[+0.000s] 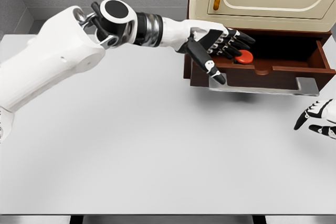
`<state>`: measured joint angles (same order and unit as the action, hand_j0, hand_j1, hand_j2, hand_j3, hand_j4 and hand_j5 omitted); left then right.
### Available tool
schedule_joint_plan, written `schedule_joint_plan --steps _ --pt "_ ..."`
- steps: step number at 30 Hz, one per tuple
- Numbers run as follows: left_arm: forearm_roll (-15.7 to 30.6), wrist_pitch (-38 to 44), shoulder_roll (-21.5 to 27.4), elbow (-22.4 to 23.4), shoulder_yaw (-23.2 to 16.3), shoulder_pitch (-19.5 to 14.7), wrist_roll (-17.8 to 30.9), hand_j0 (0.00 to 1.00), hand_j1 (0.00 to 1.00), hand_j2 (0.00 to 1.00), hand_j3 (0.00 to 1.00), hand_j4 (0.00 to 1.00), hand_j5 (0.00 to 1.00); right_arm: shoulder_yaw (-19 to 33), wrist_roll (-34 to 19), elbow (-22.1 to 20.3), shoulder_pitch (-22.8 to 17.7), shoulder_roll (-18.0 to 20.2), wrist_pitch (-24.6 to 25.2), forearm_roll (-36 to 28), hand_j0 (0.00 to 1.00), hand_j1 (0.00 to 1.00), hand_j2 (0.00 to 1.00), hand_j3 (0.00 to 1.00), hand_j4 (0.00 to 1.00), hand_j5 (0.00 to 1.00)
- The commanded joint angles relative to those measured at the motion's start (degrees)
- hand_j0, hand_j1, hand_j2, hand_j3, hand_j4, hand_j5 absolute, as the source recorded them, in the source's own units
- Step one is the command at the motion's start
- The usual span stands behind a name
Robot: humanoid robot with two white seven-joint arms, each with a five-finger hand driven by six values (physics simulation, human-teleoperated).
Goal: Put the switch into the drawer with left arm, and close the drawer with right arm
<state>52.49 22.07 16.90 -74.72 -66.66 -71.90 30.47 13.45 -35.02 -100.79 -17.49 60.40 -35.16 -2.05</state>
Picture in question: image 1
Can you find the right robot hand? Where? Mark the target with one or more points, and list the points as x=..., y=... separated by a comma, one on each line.
x=321, y=117

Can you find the brown wooden drawer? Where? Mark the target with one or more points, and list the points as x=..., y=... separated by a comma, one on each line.
x=275, y=66

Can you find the red button switch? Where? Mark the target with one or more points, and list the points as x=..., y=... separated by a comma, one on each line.
x=243, y=57

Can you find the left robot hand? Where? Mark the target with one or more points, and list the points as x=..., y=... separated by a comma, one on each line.
x=202, y=39

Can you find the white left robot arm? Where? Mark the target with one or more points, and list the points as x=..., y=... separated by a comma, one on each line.
x=47, y=64

